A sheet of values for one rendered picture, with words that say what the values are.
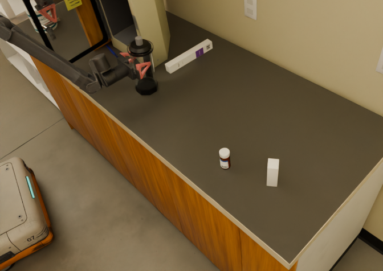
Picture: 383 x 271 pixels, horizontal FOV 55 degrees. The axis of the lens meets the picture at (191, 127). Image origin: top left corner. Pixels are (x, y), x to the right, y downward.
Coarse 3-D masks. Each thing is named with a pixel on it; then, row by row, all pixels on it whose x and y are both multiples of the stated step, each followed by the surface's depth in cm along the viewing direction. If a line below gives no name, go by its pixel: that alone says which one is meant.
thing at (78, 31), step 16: (32, 0) 152; (48, 0) 157; (64, 0) 162; (80, 0) 168; (48, 16) 161; (64, 16) 166; (80, 16) 171; (48, 32) 164; (64, 32) 170; (80, 32) 176; (96, 32) 182; (64, 48) 174; (80, 48) 180
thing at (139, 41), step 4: (136, 36) 149; (140, 36) 149; (136, 40) 148; (140, 40) 148; (144, 40) 152; (132, 44) 150; (136, 44) 150; (140, 44) 149; (144, 44) 150; (148, 44) 150; (132, 48) 149; (136, 48) 148; (140, 48) 148; (144, 48) 148; (148, 48) 150; (136, 52) 148; (140, 52) 148
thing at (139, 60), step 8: (128, 48) 151; (152, 48) 151; (144, 56) 150; (152, 56) 155; (152, 64) 156; (152, 72) 158; (136, 80) 161; (144, 80) 159; (152, 80) 161; (144, 88) 162
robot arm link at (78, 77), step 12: (0, 24) 130; (12, 24) 138; (0, 36) 131; (12, 36) 134; (24, 36) 135; (24, 48) 137; (36, 48) 138; (48, 48) 141; (48, 60) 140; (60, 60) 141; (60, 72) 143; (72, 72) 143; (84, 72) 147; (84, 84) 145
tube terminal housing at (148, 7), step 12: (132, 0) 150; (144, 0) 154; (156, 0) 162; (132, 12) 155; (144, 12) 157; (156, 12) 162; (108, 24) 183; (144, 24) 161; (156, 24) 165; (144, 36) 164; (156, 36) 169; (168, 36) 188; (120, 48) 189; (156, 48) 173; (168, 48) 185; (156, 60) 176
